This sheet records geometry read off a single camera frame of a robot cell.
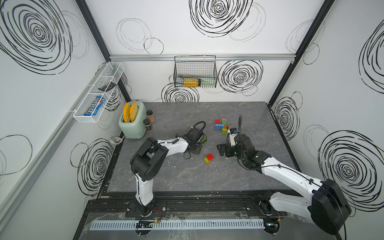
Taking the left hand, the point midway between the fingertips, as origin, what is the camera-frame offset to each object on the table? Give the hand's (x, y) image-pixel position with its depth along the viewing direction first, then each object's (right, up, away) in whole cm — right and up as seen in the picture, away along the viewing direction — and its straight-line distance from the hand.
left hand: (196, 148), depth 96 cm
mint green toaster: (-37, +13, -4) cm, 39 cm away
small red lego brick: (+8, -3, -10) cm, 13 cm away
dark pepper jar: (-32, +16, +1) cm, 36 cm away
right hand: (+16, +5, -13) cm, 21 cm away
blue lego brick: (+17, +14, +9) cm, 23 cm away
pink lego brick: (+20, +19, +12) cm, 30 cm away
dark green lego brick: (+20, +17, +9) cm, 28 cm away
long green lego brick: (+6, -6, -10) cm, 13 cm away
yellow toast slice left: (-41, +23, -9) cm, 48 cm away
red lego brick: (+16, +17, +11) cm, 26 cm away
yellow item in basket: (-3, +41, -9) cm, 42 cm away
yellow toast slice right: (-38, +25, -8) cm, 46 cm away
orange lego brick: (+21, +14, +6) cm, 26 cm away
